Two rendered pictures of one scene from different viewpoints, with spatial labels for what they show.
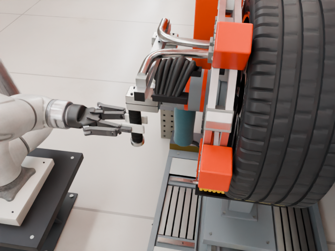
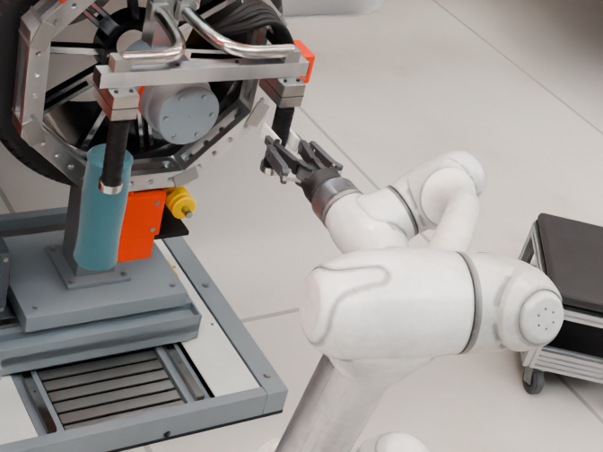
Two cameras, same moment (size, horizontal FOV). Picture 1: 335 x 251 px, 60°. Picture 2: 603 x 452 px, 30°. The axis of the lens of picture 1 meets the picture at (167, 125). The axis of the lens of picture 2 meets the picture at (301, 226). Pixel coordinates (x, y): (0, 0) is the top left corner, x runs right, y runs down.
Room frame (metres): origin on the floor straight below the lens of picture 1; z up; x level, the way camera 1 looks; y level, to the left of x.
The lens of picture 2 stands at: (1.99, 1.45, 1.91)
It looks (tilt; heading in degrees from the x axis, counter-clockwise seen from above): 34 degrees down; 223
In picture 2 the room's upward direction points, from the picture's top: 15 degrees clockwise
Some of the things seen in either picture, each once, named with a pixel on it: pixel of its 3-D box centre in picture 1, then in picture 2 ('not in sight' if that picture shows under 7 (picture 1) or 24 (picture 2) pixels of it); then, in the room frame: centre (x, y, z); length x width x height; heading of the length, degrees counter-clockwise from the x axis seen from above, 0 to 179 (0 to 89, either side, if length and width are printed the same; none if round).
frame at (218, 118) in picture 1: (218, 92); (152, 71); (0.77, -0.17, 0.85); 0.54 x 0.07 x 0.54; 170
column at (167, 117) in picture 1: (169, 110); not in sight; (1.43, -0.01, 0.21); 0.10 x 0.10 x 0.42; 80
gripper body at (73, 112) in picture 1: (85, 117); (318, 180); (0.67, 0.25, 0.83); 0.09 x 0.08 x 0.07; 80
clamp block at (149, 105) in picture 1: (143, 98); (282, 84); (0.63, 0.07, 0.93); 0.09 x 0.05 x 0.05; 80
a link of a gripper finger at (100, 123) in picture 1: (103, 124); (310, 160); (0.63, 0.19, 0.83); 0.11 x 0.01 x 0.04; 69
